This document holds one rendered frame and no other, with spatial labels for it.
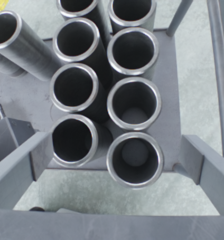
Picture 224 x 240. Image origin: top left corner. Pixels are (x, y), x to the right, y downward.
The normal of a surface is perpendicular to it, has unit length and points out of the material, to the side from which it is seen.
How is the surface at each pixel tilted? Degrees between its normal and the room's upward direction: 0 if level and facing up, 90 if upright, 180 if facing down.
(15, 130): 90
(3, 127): 0
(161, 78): 0
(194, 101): 0
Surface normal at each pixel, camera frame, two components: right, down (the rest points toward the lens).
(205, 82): -0.14, -0.13
